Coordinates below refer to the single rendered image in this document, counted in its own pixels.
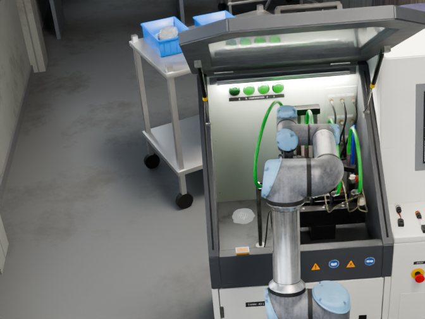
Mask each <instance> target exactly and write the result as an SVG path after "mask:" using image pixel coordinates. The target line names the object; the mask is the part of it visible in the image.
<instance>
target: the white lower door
mask: <svg viewBox="0 0 425 319"><path fill-rule="evenodd" d="M334 282H337V283H339V284H341V285H342V286H343V287H344V288H346V290H348V293H349V294H350V303H351V309H350V319H381V309H382V299H383V282H384V278H383V277H378V278H360V279H351V280H334ZM317 283H319V282H307V283H305V288H306V289H313V287H314V286H315V285H316V284H317ZM267 287H269V286H268V285H263V286H253V287H236V288H227V289H222V288H221V289H219V298H220V307H219V310H220V318H221V319H268V318H267V314H266V307H265V300H264V290H265V288H267Z"/></svg>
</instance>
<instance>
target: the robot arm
mask: <svg viewBox="0 0 425 319"><path fill-rule="evenodd" d="M297 117H298V115H297V109H296V108H295V107H294V106H290V105H284V106H280V107H279V108H278V109H277V110H276V141H277V145H278V149H279V150H280V154H282V155H281V156H279V158H278V159H269V160H267V162H266V163H265V167H264V177H263V183H262V195H261V196H262V197H264V198H266V203H267V204H268V205H269V206H270V207H271V210H272V238H273V279H272V280H271V281H270V282H269V287H267V288H265V290H264V300H265V307H266V314H267V318H268V319H350V309H351V303H350V294H349V293H348V290H346V288H344V287H343V286H342V285H341V284H339V283H337V282H334V281H329V280H325V281H321V282H319V283H317V284H316V285H315V286H314V287H313V289H306V288H305V282H304V281H303V280H302V279H300V207H301V206H302V205H303V204H304V203H305V197H317V196H322V195H324V194H327V193H328V192H330V191H332V190H333V189H334V188H335V187H336V186H337V185H338V184H339V183H340V181H341V179H342V177H343V173H344V167H343V163H342V160H341V159H340V158H339V157H338V153H337V149H336V145H337V144H339V142H340V128H339V126H338V125H337V124H330V123H327V124H306V125H297ZM297 146H313V147H314V158H297V157H295V155H294V151H295V150H296V149H297Z"/></svg>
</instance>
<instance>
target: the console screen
mask: <svg viewBox="0 0 425 319"><path fill-rule="evenodd" d="M423 170H425V84H416V136H415V171H423Z"/></svg>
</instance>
